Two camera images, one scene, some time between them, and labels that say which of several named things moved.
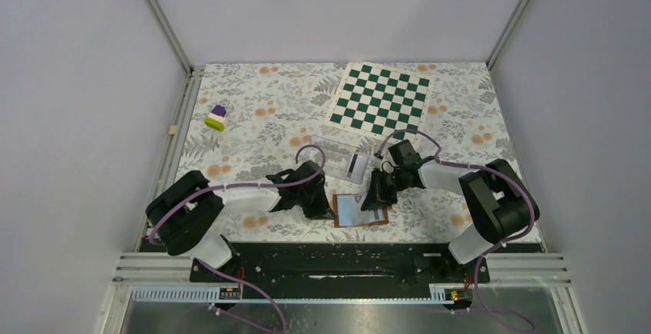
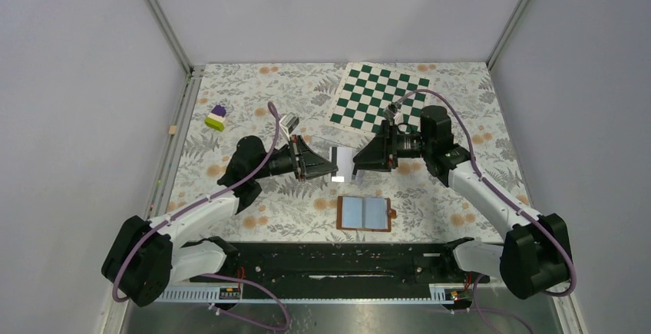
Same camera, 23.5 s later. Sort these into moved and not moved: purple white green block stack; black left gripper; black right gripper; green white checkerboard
Moved: black left gripper; black right gripper
Not moved: purple white green block stack; green white checkerboard
